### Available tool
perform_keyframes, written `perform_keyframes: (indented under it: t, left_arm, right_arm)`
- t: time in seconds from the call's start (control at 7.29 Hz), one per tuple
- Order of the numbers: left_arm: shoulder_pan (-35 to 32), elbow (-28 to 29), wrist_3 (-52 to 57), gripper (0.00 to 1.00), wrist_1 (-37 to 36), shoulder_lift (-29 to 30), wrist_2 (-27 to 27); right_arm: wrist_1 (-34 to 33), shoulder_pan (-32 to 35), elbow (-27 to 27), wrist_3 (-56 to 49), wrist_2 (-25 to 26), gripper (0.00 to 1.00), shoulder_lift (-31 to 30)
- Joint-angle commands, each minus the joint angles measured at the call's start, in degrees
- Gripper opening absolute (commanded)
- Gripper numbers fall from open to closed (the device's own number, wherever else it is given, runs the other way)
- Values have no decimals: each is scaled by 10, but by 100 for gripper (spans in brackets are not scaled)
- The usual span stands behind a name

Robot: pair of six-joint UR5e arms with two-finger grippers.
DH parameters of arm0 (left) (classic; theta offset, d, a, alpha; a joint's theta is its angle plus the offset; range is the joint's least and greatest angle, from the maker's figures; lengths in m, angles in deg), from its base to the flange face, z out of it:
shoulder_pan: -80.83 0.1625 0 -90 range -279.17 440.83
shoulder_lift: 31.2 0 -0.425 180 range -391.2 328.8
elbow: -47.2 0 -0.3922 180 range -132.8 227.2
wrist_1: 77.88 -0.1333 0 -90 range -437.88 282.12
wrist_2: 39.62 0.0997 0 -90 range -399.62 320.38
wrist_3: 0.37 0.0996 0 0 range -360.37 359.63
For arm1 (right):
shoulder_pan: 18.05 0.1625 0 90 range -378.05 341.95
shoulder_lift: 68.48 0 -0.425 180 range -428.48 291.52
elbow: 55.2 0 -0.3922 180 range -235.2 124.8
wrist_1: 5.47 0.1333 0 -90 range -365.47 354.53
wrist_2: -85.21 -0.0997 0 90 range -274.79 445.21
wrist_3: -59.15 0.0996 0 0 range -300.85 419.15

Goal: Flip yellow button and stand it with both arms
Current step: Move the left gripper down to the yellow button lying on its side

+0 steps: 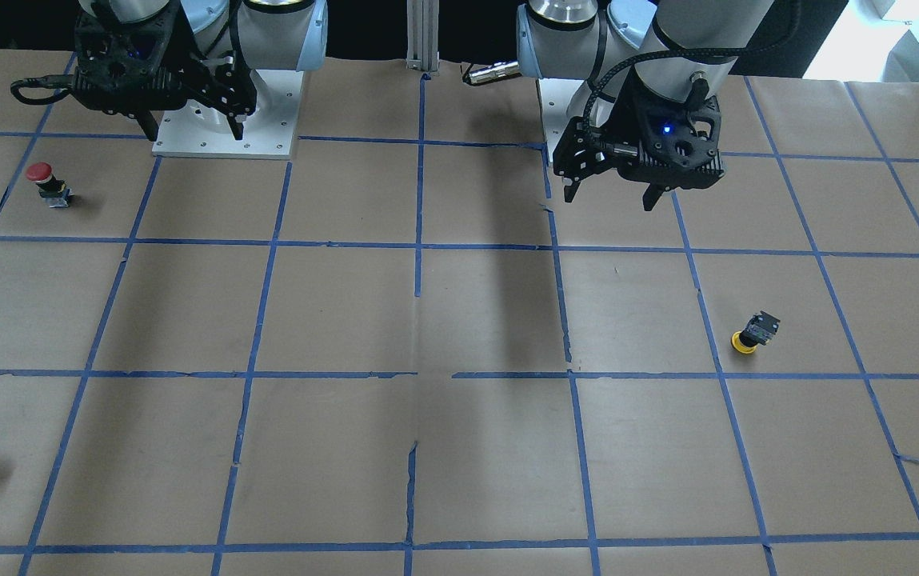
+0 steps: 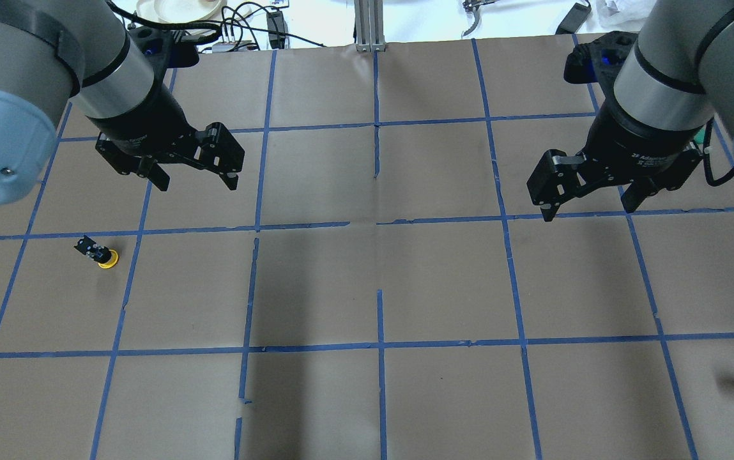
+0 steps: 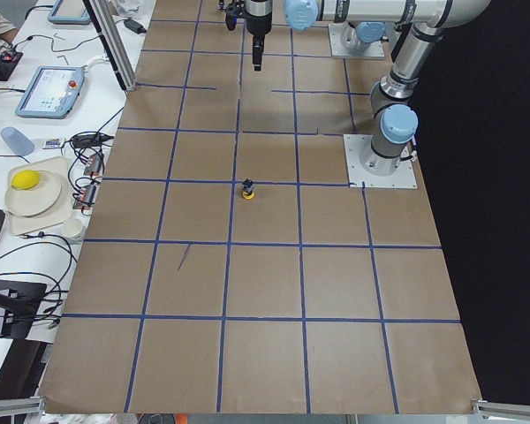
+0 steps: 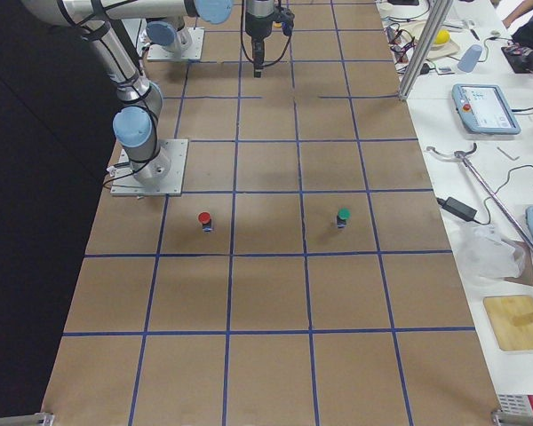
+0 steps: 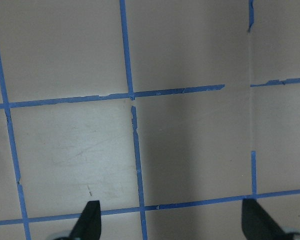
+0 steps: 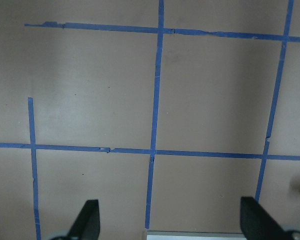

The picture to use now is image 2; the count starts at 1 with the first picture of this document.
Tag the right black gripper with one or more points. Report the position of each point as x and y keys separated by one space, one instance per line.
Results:
x=635 y=139

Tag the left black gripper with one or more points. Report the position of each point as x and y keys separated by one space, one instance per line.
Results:
x=147 y=128

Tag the yellow push button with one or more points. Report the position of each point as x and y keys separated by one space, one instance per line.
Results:
x=104 y=257

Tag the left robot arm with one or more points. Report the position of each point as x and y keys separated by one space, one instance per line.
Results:
x=110 y=64

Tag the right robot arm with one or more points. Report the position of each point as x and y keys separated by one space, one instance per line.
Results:
x=661 y=87

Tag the white plate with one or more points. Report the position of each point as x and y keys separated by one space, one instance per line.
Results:
x=169 y=12

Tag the black power adapter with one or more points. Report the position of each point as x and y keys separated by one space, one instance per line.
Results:
x=574 y=19

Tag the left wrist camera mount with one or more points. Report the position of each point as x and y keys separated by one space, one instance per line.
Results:
x=165 y=49

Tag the aluminium frame post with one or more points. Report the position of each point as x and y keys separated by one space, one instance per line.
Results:
x=369 y=26

